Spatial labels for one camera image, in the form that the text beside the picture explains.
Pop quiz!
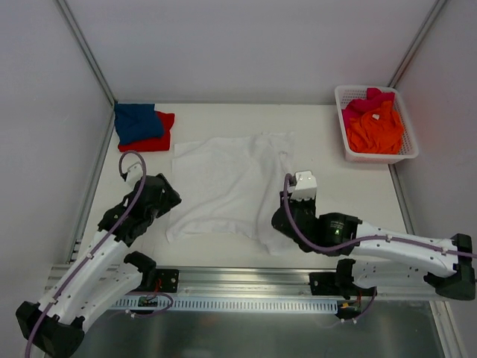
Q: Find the white t shirt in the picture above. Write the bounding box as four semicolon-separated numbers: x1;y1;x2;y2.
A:
165;132;294;255

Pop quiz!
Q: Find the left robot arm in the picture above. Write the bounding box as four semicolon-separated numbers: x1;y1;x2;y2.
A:
16;174;181;357

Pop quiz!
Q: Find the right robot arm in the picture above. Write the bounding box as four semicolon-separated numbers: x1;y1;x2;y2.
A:
271;191;476;301

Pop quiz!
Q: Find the folded red t shirt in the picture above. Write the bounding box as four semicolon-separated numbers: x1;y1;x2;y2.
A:
117;111;175;153

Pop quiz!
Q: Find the folded blue t shirt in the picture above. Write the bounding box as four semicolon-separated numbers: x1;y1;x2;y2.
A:
114;103;165;145

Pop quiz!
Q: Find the orange t shirt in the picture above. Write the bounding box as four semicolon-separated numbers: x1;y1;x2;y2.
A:
347;101;404;155

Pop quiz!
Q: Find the white plastic basket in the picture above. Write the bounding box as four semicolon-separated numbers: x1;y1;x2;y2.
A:
335;85;419;164

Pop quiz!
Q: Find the pink t shirt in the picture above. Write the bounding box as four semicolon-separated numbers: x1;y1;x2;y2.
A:
341;87;395;129

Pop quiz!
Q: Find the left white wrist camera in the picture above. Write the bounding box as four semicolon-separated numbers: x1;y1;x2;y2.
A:
125;163;143;189

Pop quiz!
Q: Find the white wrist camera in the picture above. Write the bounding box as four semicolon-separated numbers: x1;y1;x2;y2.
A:
125;163;143;189
291;171;318;201

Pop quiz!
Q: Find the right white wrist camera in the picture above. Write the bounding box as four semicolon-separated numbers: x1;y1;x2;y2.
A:
291;171;318;201

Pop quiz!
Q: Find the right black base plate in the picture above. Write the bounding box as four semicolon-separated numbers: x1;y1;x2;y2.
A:
309;272;374;300

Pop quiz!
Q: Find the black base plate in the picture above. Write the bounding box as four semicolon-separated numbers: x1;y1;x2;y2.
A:
138;268;180;293
309;272;374;300

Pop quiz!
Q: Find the aluminium mounting rail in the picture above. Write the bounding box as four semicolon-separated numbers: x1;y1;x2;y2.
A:
44;264;449;301

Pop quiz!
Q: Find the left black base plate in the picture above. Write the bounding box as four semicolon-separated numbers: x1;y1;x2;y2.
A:
138;268;180;293

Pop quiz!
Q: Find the white slotted cable duct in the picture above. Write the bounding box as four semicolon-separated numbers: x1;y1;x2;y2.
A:
111;295;338;315

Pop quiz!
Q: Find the left aluminium frame post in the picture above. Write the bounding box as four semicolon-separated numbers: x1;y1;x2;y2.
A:
54;0;116;106

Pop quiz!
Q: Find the aluminium frame post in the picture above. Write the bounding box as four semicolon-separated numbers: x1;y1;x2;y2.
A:
388;0;449;88
54;0;116;106

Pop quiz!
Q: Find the right aluminium frame post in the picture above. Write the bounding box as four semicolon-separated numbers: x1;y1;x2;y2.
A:
388;0;449;88

